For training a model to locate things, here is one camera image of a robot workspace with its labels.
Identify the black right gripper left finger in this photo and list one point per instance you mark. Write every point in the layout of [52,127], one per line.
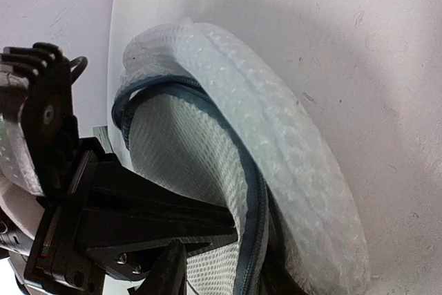
[168,275]

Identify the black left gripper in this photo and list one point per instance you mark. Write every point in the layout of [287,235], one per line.
[77,243]

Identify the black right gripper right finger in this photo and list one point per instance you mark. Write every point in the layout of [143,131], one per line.
[275,276]

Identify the white mesh laundry bag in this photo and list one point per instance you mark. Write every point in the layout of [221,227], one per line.
[200,114]

